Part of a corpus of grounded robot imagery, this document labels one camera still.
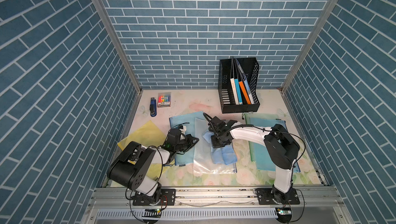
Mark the black mesh file holder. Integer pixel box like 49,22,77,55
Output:
218,58,259,113

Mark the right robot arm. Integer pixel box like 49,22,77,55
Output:
203,113,300,197

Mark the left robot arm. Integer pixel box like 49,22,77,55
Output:
107,128,199,198

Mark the orange book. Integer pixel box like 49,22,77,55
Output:
239,81,251,104

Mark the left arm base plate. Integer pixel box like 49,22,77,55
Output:
132,189,176,206

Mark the blue black stapler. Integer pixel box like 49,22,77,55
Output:
150,97,157,117

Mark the light blue cleaning cloth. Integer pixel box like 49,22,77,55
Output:
203,131,237,165

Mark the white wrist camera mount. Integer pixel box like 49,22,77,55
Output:
179,125,187,134

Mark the blue folder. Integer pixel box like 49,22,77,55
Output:
234,59,255,104

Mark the clear grey document bag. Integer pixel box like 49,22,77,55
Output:
193,118,237,176

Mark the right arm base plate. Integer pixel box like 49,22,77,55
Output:
254,188,300,205

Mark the white book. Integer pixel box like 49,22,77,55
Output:
230,78,239,104

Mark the box of coloured markers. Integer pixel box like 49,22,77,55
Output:
157,92,171,108

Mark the aluminium front rail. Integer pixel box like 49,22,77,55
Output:
82,185,352,224

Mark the green mesh document bag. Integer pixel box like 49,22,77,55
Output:
242,113,286,171

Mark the teal book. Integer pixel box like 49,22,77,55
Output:
235,78,243,104

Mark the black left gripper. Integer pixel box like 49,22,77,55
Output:
173,134,199,153

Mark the yellow mesh document bag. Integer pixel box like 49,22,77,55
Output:
117,119,174,181

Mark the blue mesh document bag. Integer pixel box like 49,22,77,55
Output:
169,111,204,166

